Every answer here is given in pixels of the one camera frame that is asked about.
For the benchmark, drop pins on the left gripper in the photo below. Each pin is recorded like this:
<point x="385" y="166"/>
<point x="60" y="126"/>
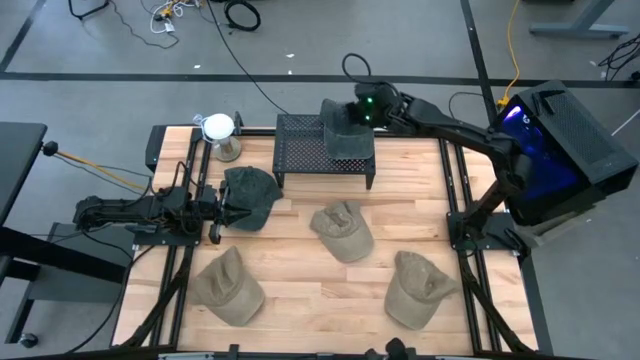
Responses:
<point x="220" y="220"/>

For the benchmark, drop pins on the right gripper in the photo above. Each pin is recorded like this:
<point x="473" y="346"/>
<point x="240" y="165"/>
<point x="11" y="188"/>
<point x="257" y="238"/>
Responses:
<point x="389" y="107"/>

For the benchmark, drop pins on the dark green baseball cap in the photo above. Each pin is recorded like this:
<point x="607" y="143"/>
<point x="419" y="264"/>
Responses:
<point x="255" y="192"/>
<point x="350" y="137"/>

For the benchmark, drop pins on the beige baseball cap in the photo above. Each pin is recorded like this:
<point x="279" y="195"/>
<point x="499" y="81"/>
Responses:
<point x="230" y="290"/>
<point x="417" y="295"/>
<point x="345" y="235"/>

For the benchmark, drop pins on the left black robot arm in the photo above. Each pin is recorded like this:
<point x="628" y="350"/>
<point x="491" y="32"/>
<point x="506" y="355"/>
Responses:
<point x="125" y="207"/>

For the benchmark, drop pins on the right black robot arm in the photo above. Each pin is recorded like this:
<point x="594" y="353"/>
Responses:
<point x="465" y="132"/>

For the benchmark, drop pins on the black perforated metal rack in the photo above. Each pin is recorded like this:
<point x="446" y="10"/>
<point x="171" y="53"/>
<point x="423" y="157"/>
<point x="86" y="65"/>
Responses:
<point x="300" y="150"/>

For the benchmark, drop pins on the white desk lamp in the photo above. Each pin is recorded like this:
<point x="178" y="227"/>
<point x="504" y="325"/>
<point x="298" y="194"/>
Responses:
<point x="219" y="127"/>

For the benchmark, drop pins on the grey floor plate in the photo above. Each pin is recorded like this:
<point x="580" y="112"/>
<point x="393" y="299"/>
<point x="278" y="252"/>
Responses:
<point x="75" y="292"/>

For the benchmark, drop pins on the black round knob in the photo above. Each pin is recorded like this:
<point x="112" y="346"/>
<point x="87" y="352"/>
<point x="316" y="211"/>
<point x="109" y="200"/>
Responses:
<point x="49" y="148"/>

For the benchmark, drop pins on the black computer tower blue light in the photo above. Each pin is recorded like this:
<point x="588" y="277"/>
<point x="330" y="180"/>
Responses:
<point x="560" y="145"/>

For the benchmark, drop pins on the black desk top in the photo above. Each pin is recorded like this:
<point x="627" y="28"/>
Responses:
<point x="20" y="160"/>

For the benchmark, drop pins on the grey desk foot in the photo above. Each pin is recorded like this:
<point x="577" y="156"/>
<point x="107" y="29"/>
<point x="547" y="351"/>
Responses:
<point x="580" y="29"/>

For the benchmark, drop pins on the black castor wheel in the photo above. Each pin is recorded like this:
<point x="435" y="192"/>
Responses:
<point x="28" y="340"/>

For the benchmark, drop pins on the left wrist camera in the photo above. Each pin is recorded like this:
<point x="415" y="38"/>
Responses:
<point x="207" y="196"/>

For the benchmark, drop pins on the black aluminium table frame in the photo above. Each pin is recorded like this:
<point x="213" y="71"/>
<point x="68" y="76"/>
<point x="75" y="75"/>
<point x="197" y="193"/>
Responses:
<point x="155" y="150"/>

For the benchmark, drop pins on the black desk frame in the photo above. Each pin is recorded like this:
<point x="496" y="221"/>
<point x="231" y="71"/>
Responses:
<point x="60" y="255"/>

